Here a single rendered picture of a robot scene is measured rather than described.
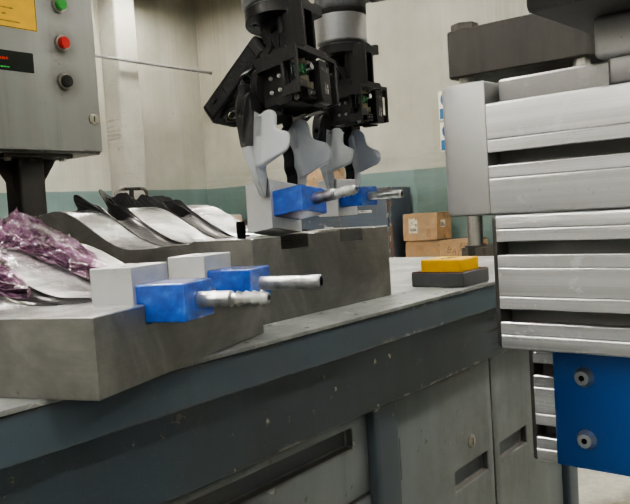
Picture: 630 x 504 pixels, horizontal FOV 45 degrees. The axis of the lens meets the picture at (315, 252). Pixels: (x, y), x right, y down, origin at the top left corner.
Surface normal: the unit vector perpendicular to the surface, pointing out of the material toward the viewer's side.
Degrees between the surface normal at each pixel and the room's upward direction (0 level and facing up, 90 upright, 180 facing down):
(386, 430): 90
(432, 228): 90
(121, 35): 90
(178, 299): 90
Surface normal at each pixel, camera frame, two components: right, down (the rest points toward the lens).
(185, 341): 0.94, -0.04
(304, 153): -0.54, 0.11
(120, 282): -0.35, 0.07
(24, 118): 0.79, -0.02
